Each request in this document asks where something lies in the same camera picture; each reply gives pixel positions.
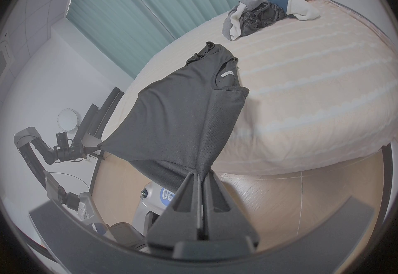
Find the round mirror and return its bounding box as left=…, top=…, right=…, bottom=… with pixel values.
left=57, top=108, right=80, bottom=132

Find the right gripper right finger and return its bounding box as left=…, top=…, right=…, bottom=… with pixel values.
left=204, top=170, right=260, bottom=246

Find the bed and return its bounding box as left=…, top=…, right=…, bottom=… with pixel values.
left=102, top=0, right=398, bottom=178

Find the black chest of drawers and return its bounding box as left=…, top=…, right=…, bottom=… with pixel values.
left=75, top=87, right=125, bottom=140

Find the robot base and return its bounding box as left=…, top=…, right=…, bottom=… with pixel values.
left=132, top=181, right=176, bottom=237

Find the black T-shirt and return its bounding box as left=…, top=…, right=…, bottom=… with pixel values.
left=101, top=42, right=250, bottom=194

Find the pile of clothes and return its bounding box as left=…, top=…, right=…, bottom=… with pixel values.
left=222, top=0, right=320, bottom=41

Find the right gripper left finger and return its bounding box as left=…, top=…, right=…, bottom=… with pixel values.
left=147, top=172, right=203, bottom=251

